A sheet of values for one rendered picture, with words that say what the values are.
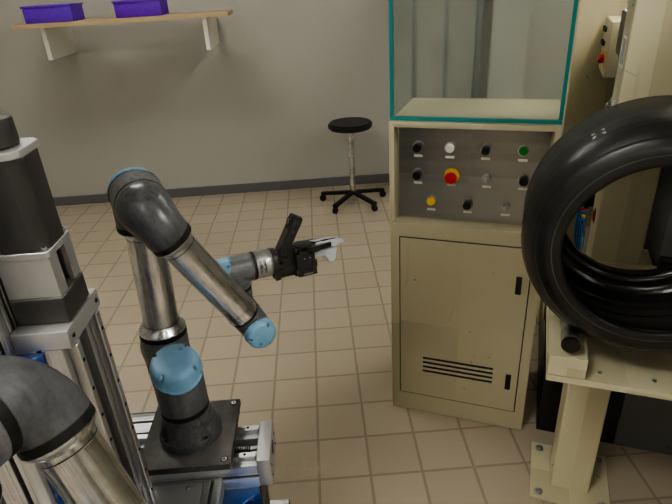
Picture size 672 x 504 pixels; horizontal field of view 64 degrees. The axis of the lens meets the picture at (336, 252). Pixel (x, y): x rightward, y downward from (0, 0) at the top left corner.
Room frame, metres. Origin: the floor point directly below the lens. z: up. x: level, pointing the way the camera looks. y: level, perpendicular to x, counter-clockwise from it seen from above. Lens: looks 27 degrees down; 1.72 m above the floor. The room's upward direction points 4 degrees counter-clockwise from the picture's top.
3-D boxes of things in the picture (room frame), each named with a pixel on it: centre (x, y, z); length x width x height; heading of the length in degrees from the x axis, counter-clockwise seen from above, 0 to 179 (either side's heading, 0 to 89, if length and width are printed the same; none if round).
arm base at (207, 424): (1.02, 0.39, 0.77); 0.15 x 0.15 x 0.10
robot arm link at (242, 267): (1.23, 0.27, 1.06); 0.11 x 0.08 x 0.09; 112
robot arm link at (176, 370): (1.03, 0.40, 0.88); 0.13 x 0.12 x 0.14; 26
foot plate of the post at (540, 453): (1.40, -0.81, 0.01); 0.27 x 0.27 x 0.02; 69
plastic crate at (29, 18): (4.31, 1.92, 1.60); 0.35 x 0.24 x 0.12; 91
